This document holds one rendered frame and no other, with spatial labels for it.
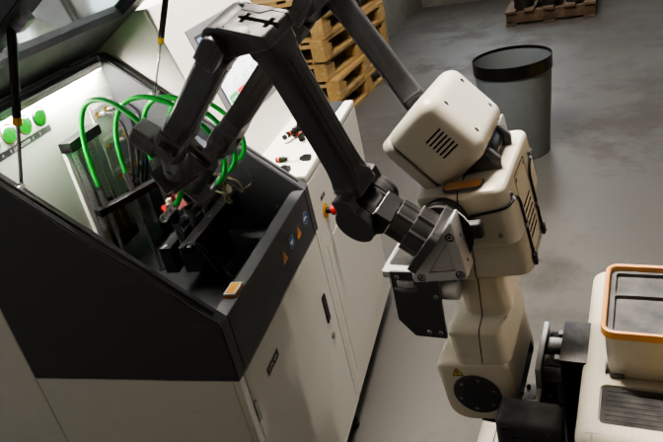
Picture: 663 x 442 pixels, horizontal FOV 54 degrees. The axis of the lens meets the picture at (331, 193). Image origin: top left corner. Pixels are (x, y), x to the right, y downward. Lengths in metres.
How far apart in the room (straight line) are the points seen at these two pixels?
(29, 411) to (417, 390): 1.35
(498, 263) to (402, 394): 1.35
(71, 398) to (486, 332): 1.08
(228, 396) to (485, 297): 0.65
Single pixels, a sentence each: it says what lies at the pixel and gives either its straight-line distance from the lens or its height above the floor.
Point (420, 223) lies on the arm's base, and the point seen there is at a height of 1.22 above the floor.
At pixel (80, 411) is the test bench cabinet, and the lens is 1.90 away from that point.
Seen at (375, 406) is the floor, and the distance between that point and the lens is 2.57.
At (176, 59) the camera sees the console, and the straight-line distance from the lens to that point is 2.05.
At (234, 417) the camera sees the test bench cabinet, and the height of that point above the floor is 0.68.
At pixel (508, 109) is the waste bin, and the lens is 4.05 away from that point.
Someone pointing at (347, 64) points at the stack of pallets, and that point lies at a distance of 5.74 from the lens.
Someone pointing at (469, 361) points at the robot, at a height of 0.81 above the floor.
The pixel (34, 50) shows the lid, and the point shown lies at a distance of 1.69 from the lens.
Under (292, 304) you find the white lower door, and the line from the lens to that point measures 1.87.
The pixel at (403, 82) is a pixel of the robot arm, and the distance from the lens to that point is 1.50.
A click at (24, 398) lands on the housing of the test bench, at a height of 0.72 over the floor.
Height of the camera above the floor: 1.76
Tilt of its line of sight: 25 degrees down
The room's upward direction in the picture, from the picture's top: 13 degrees counter-clockwise
